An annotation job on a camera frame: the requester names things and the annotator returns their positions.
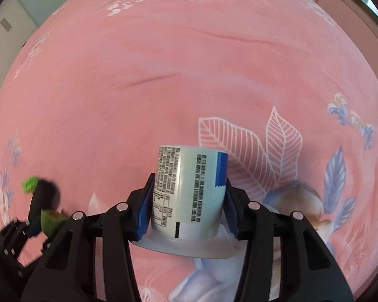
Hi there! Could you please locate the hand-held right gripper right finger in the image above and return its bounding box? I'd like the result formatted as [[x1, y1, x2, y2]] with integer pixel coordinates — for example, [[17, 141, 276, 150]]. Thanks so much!
[[222, 179, 355, 302]]

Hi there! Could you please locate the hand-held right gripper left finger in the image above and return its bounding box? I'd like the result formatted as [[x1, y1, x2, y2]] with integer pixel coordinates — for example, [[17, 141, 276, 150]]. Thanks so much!
[[25, 173, 157, 302]]

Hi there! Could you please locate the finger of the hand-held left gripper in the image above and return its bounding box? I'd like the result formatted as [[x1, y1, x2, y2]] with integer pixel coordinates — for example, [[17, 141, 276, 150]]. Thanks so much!
[[0, 218, 41, 273]]

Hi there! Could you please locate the green cube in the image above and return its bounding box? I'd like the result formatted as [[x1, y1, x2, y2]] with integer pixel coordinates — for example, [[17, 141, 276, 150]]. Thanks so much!
[[40, 209, 67, 237]]

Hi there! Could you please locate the white yogurt cup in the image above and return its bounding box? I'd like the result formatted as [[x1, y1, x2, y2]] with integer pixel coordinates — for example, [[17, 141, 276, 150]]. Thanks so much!
[[131, 145, 235, 260]]

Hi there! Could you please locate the black bottle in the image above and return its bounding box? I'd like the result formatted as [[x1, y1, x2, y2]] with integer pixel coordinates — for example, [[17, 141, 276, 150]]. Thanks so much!
[[21, 176, 61, 224]]

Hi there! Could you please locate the pink floral bedsheet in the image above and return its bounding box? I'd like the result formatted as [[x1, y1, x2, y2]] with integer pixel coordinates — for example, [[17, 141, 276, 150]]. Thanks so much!
[[0, 0, 378, 302]]

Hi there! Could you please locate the white wardrobe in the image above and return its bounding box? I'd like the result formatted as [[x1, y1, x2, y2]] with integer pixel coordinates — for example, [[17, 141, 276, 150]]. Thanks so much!
[[0, 0, 40, 70]]

